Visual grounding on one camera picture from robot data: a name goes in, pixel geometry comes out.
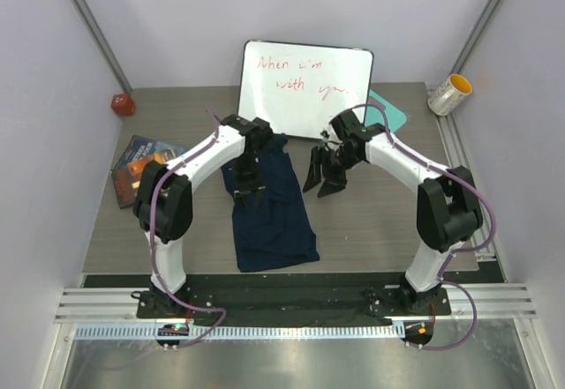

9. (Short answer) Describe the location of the red cube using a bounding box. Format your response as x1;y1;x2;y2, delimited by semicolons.
110;93;136;117

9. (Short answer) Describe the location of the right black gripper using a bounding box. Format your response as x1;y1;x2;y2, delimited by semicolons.
303;146;361;198

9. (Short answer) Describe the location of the dark orange cover book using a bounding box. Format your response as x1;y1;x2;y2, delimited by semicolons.
111;153;177;210

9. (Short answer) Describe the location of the white whiteboard with red writing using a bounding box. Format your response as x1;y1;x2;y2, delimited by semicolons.
237;40;374;138

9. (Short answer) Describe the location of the aluminium rail frame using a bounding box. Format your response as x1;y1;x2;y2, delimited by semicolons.
55;82;538;341

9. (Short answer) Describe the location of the dark blue t shirt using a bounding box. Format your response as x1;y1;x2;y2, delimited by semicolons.
231;135;320;273

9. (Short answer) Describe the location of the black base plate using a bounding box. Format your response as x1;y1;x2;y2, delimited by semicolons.
132;273;451;323

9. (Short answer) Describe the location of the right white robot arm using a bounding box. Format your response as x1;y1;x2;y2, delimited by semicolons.
303;109;483;314

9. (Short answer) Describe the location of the blue nineteen eighty-four book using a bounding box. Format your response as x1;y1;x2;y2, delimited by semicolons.
116;135;187;167

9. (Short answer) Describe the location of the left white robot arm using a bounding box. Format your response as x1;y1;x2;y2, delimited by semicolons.
132;114;274;318

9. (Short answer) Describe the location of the white mug yellow inside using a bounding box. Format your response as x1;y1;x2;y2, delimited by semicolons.
427;73;473;116

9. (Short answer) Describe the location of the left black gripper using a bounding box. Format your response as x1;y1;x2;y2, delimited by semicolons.
229;153;265;207

